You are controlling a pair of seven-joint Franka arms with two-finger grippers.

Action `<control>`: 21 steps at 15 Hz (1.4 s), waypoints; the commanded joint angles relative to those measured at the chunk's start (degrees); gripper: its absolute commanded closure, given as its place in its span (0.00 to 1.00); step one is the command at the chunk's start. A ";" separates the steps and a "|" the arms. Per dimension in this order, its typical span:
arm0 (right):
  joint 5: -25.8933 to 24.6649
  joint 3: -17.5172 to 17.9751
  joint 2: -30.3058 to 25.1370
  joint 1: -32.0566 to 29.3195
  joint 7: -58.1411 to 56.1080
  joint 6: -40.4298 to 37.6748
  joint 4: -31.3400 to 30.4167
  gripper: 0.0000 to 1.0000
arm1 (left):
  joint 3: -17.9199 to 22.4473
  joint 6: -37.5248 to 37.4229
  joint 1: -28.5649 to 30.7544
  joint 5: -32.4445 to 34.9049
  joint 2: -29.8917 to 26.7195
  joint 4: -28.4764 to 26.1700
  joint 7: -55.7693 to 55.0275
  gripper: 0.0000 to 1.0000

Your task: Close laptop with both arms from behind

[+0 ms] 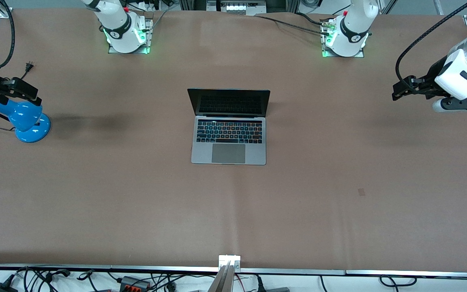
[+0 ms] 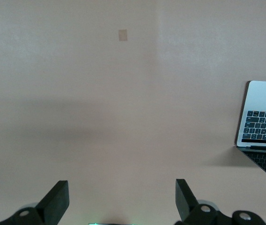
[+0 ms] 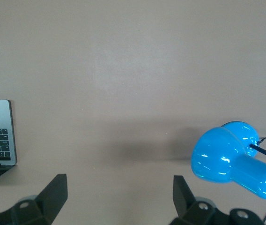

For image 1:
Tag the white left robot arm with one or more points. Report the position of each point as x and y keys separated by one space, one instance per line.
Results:
x=355 y=28

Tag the black power adapter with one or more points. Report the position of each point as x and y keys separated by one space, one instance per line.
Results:
x=0 y=287

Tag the aluminium profile bar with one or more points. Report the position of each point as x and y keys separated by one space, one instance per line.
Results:
x=227 y=275

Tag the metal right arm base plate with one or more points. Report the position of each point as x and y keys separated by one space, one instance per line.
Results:
x=149 y=32

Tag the blue desk lamp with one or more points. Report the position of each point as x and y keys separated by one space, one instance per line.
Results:
x=26 y=117

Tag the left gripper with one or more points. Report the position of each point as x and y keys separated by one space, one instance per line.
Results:
x=435 y=76

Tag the metal table edge rail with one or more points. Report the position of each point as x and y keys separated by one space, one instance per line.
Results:
x=298 y=271

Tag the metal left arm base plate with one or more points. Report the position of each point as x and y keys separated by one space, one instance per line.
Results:
x=325 y=44

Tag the grey electronics box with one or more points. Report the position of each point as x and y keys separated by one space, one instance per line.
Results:
x=236 y=7

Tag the black orange connector box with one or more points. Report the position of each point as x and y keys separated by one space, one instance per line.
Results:
x=134 y=282

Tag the grey laptop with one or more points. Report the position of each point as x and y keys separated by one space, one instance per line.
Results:
x=228 y=152

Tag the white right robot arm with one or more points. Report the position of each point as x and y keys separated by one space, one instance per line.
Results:
x=116 y=20

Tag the brown table cover sheet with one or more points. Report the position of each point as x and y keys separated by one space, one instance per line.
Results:
x=136 y=194

